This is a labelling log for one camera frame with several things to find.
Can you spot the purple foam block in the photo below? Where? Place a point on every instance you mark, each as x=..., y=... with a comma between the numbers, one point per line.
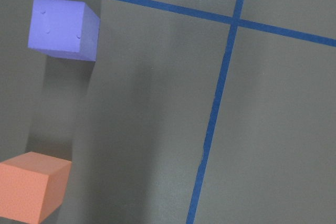
x=64, y=29

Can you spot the orange foam block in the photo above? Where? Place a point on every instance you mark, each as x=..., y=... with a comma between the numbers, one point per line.
x=33, y=186

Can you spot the brown paper table cover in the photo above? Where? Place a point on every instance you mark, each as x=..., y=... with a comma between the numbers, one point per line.
x=195, y=111

